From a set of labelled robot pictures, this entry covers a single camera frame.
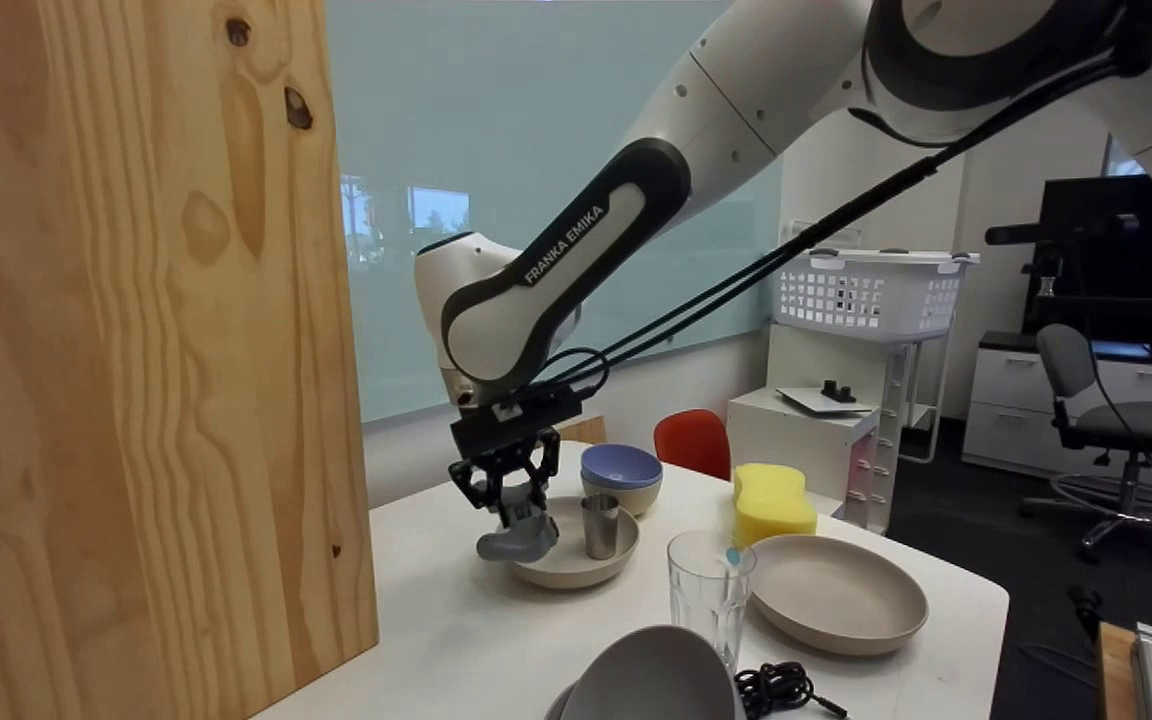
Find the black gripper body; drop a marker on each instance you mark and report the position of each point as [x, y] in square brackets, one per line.
[508, 450]

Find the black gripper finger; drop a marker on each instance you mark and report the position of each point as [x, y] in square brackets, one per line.
[474, 491]
[545, 464]

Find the grey stone-like object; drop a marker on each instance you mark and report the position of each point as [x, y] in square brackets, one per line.
[520, 532]

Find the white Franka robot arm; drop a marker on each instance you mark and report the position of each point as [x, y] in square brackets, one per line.
[737, 92]

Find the wooden chair back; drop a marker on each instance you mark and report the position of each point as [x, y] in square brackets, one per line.
[586, 428]

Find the blue bowl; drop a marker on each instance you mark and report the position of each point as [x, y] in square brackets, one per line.
[617, 475]

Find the small metal cup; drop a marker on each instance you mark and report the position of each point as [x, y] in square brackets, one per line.
[602, 525]

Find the beige plate holding metal cup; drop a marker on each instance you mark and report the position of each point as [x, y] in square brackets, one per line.
[578, 567]

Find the red chair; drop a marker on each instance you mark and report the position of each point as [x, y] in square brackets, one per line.
[695, 442]

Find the clear drinking glass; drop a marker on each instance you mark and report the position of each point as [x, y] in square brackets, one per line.
[704, 602]

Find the white low cabinet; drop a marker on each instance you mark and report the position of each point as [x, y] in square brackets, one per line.
[769, 442]

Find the yellow sponge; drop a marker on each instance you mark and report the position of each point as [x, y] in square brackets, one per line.
[773, 502]

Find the gray bowl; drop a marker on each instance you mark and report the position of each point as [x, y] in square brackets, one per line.
[651, 682]

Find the flat device on cabinet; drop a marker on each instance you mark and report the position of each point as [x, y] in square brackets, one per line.
[820, 397]

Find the beige plate without cup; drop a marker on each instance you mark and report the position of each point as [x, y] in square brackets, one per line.
[836, 595]

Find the frosted glass whiteboard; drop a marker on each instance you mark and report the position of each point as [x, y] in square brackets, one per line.
[388, 133]

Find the light wooden cabinet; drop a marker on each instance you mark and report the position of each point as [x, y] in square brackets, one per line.
[136, 375]

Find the white laundry basket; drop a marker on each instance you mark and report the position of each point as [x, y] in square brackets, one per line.
[870, 292]

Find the white drawer unit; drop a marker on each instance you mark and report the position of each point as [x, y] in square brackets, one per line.
[1000, 414]

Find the gray office chair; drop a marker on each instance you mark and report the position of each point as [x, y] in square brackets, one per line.
[1110, 420]

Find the black monitor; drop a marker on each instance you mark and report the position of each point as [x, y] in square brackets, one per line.
[1120, 255]

